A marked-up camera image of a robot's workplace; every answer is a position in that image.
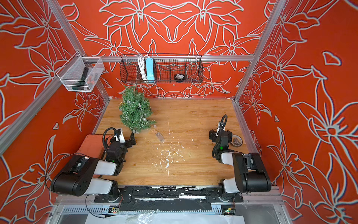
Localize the small round bowl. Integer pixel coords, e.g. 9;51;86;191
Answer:
230;134;243;147

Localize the white coiled cable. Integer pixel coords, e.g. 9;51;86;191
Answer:
137;55;149;81

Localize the dark green tool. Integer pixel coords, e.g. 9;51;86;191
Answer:
71;67;89;91

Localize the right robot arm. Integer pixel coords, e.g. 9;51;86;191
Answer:
209;114;272;194

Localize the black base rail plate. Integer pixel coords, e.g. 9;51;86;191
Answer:
94;186;243;214

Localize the clear battery pack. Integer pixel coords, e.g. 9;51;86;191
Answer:
156;132;166;142

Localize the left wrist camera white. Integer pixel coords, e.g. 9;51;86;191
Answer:
114;128;125;143

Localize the orange plastic tool case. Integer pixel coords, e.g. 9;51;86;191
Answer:
77;134;106;160

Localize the clear plastic wall bin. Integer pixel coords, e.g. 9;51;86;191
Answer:
56;52;104;92

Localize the black wire wall basket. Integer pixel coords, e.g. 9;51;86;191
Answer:
119;54;204;84

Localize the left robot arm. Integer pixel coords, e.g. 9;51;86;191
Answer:
49;127;136;201

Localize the light blue box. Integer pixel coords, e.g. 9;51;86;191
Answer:
145;57;154;83

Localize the small green christmas tree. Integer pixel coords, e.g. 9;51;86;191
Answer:
118;86;156;134

